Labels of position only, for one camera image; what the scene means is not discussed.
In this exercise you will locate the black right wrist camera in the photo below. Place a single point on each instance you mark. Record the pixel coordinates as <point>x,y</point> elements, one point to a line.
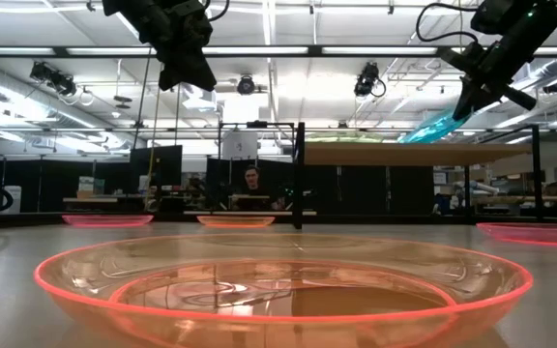
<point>493,17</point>

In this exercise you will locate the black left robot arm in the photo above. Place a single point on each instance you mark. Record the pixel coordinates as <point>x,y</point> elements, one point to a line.
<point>128,14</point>

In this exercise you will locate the black metal stand frame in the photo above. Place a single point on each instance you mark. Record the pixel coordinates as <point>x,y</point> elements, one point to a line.
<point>257,124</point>

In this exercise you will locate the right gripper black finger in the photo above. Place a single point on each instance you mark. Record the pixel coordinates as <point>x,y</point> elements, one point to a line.
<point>480,99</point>
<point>466,99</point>

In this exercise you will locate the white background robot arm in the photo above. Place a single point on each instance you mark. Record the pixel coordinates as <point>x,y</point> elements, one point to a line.
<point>481,187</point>

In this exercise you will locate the white board sign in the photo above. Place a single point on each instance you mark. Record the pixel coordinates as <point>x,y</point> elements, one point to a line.
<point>240,145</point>

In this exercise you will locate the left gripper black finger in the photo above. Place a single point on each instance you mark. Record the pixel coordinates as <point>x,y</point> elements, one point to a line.
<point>172,72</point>
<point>198,72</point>

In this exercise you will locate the orange translucent plastic plate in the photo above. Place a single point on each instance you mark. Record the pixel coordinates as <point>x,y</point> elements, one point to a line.
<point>235,221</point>
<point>404,270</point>

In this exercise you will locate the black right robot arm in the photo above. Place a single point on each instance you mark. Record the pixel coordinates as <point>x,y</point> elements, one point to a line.
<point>535,34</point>

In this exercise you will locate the wooden shelf with black legs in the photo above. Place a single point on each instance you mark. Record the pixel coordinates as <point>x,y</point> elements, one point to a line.
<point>404,154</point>

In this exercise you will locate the black aluminium rig frame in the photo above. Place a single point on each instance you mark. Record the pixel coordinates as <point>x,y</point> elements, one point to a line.
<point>314,50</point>

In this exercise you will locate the green and white box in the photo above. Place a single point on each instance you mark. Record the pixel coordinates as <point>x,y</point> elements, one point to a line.
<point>90,186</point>

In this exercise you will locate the person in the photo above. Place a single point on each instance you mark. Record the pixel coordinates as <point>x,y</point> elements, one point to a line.
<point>252,182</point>

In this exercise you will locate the teal translucent plastic plate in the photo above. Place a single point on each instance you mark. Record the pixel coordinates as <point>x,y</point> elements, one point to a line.
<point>433,129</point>

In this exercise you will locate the pink translucent plastic plate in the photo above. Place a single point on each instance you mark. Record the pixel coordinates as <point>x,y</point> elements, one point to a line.
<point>535,234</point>
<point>109,220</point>

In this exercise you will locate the wooden background desk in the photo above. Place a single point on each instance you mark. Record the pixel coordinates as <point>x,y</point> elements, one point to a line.
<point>99,199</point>

